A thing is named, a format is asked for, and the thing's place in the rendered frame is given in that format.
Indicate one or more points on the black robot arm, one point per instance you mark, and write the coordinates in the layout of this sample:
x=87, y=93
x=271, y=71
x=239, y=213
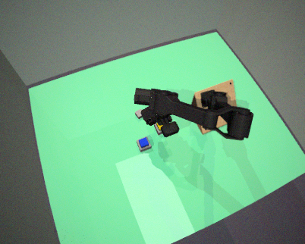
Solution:
x=163, y=102

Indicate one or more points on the blue button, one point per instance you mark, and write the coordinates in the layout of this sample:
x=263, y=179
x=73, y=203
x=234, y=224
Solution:
x=143, y=144

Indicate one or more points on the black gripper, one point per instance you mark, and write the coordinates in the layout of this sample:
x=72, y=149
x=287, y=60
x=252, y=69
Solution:
x=168, y=129

